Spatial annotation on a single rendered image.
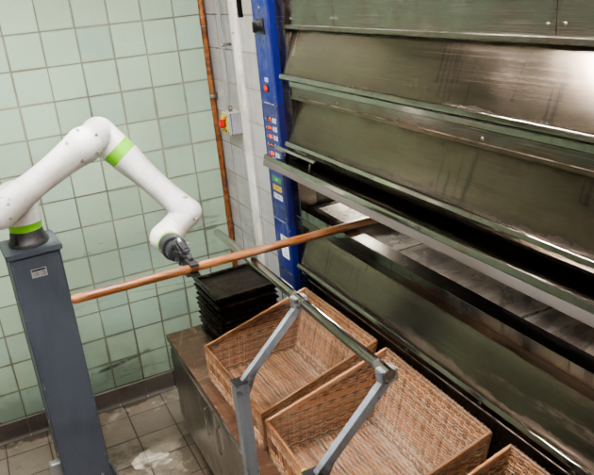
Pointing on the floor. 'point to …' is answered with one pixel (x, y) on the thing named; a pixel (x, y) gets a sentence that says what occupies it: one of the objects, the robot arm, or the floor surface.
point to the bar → (384, 372)
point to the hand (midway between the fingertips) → (192, 267)
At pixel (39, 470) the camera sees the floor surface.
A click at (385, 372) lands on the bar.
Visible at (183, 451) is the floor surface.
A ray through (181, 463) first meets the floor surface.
